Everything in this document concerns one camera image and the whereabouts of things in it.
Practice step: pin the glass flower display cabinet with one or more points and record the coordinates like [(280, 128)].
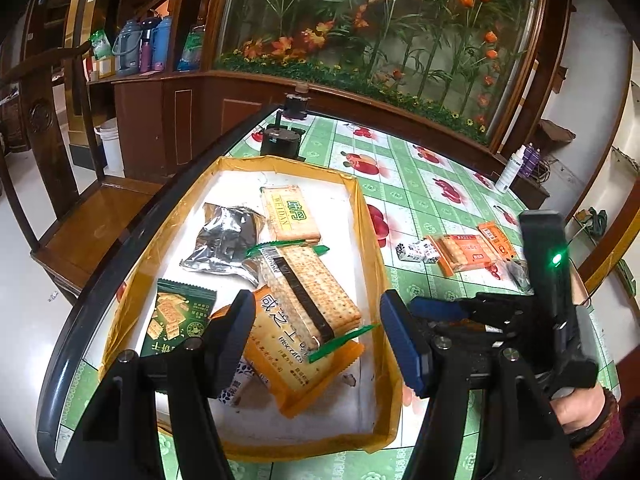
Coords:
[(375, 35)]

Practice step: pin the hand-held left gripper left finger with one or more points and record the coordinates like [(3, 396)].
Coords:
[(235, 330)]

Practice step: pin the black desktop device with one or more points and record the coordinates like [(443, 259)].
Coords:
[(280, 141)]

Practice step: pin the yellow tray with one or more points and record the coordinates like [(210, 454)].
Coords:
[(371, 270)]

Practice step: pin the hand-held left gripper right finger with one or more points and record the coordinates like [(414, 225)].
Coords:
[(400, 342)]

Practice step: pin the green white bag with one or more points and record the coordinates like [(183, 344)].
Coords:
[(100, 45)]

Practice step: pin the dark green cracker packet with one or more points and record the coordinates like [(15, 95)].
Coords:
[(172, 320)]

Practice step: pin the purple flask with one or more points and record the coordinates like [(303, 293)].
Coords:
[(146, 47)]

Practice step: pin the yellow cracker packet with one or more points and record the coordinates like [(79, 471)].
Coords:
[(290, 212)]

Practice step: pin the large orange biscuit packet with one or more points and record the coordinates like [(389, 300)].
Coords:
[(295, 377)]

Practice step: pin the small orange snack packet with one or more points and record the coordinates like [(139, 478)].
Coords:
[(497, 240)]

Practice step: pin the dark shoes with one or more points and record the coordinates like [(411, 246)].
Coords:
[(595, 220)]

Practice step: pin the person's right hand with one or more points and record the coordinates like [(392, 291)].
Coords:
[(580, 407)]

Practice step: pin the small silver packet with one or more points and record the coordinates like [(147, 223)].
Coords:
[(520, 274)]

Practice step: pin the orange cracker packet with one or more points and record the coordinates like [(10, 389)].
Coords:
[(465, 252)]

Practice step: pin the silver black snack packet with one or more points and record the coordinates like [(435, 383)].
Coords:
[(225, 240)]

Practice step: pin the grey thermos jug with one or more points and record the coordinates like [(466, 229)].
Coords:
[(127, 50)]

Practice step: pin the clear green-ended cracker packet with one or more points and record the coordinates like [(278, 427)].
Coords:
[(310, 285)]

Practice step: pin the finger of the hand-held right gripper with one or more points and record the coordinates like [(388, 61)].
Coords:
[(440, 308)]

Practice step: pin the small black white packet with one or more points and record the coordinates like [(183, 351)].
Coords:
[(406, 251), (426, 250)]

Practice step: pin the wooden chair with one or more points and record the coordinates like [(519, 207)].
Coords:
[(95, 215)]

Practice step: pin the white spray bottle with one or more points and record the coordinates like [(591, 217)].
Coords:
[(511, 170)]

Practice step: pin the small blue white packet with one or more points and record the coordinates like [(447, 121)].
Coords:
[(241, 385)]

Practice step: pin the green bottle pack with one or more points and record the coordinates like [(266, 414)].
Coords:
[(192, 47)]

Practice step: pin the white bucket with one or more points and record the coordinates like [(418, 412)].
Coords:
[(111, 145)]

